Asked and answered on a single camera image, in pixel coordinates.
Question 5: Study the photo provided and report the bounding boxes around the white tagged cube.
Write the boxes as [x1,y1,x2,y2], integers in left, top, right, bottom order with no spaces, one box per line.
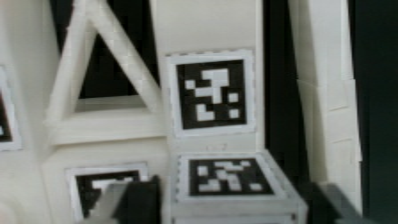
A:
[164,151,308,224]

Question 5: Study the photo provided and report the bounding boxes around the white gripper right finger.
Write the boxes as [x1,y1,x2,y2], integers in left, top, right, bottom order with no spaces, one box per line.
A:
[306,183,379,224]

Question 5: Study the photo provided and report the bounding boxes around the white chair back frame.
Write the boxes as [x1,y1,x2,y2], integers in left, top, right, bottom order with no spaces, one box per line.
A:
[0,0,264,224]

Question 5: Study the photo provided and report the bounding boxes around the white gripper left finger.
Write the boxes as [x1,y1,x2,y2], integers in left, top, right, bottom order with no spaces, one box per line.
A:
[82,176,161,224]

